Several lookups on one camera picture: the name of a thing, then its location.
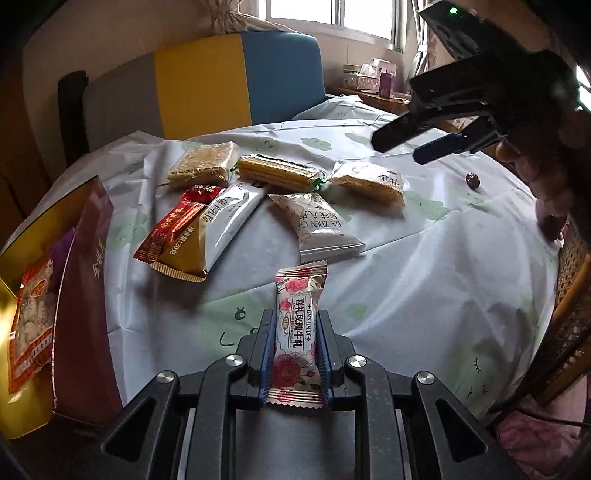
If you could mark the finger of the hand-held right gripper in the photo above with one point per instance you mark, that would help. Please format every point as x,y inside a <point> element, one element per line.
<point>397,134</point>
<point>438,147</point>

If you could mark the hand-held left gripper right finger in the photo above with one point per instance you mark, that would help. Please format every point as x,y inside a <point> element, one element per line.
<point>326,357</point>

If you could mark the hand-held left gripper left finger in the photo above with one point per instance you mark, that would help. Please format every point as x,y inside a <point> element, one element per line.
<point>267,357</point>

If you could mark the rose print snack packet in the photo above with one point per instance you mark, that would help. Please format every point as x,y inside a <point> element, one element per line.
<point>295,332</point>

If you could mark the clear white cracker packet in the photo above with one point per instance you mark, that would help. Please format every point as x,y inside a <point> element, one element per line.
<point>369,184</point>

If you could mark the green-edged cracker packet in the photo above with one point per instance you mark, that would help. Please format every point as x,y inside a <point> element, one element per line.
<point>277,173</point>

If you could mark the silver gold long packet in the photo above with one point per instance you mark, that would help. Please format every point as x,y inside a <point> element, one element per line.
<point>217,230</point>

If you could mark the red long snack packet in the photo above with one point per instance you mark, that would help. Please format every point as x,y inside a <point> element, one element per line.
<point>168,228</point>

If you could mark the maroon and gold gift box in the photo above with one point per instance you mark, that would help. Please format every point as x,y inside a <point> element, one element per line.
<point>87,323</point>

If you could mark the sesame cracker packet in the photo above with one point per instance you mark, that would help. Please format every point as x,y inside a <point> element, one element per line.
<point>203,164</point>

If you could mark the person's right hand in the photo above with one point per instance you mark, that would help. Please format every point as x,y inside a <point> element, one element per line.
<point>540,184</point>

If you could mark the wooden side table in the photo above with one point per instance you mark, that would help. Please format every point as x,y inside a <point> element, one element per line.
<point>369,98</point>

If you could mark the dried red date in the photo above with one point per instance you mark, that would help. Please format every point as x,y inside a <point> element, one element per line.
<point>472,180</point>

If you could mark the purple box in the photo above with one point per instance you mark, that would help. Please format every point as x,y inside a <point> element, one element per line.
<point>386,85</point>

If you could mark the patterned tissue box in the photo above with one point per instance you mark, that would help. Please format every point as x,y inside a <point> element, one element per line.
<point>371,76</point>

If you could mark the light curtain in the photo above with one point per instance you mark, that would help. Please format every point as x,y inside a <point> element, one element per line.
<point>422,60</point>

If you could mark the white beige snack packet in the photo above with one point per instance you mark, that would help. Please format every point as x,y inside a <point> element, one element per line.
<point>318,226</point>

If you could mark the white green printed tablecloth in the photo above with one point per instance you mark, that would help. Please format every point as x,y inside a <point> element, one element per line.
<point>438,277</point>

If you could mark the window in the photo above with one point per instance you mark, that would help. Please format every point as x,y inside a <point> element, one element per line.
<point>323,11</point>

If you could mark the small red candy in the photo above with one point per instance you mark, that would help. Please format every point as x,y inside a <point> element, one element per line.
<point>201,193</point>

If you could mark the wicker chair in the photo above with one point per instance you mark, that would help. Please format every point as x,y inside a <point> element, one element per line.
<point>568,300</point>

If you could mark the grey yellow blue chair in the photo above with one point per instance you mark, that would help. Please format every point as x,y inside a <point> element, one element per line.
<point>198,83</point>

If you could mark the beige cloth bag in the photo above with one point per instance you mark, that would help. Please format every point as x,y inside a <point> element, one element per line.
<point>226,18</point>

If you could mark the pink cloth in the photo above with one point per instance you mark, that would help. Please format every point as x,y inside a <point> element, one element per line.
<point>531,434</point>

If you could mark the purple snack packet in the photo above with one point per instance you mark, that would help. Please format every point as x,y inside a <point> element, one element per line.
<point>62,251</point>

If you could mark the orange snack packet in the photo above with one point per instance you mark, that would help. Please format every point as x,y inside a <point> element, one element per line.
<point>32,323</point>

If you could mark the wooden cabinet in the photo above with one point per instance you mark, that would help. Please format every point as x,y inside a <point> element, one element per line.
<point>23,152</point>

